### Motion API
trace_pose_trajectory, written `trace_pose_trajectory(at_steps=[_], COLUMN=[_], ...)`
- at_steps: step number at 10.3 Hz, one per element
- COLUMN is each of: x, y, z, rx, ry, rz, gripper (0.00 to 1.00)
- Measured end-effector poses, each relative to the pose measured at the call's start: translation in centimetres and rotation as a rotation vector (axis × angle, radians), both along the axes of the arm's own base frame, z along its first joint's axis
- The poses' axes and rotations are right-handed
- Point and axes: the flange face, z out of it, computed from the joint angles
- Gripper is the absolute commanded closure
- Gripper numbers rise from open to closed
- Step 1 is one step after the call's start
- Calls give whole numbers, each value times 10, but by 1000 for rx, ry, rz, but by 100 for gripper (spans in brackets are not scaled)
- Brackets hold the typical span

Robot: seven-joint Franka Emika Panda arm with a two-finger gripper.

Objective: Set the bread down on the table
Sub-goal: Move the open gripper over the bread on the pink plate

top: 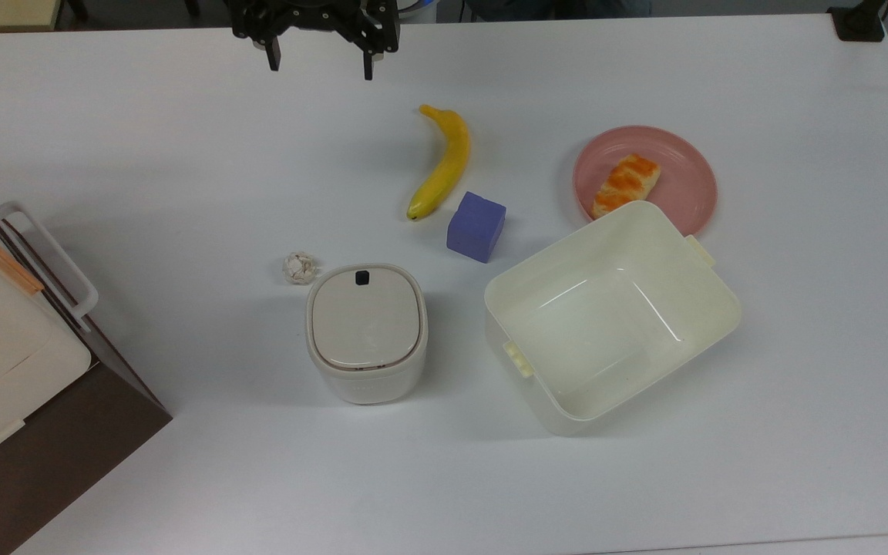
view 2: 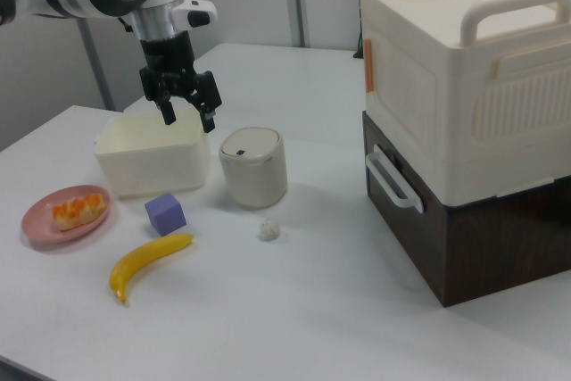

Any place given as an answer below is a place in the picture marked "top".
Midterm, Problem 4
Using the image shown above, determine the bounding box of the orange glazed bread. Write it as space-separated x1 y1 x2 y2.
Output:
591 153 661 220

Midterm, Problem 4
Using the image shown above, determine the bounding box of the white lidded trash can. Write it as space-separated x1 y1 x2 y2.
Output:
305 264 429 405

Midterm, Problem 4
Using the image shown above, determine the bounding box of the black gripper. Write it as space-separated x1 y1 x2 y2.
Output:
224 0 402 81

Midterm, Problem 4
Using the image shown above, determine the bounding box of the pink round plate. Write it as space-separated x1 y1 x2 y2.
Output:
573 126 718 237

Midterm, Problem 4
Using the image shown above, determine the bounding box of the white oven with handle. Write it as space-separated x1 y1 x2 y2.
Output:
0 168 173 555

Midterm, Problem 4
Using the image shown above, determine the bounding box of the cream plastic storage bin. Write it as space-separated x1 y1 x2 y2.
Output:
483 200 743 437

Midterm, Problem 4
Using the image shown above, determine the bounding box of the yellow banana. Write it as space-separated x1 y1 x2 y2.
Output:
406 104 472 222

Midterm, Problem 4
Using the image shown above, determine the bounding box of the crumpled white paper ball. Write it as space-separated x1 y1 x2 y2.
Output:
283 252 319 285

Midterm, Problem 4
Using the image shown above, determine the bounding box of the black table clamp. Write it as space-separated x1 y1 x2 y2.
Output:
827 0 888 42

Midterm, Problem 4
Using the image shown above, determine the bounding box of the purple cube block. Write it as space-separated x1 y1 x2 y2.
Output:
446 191 507 264

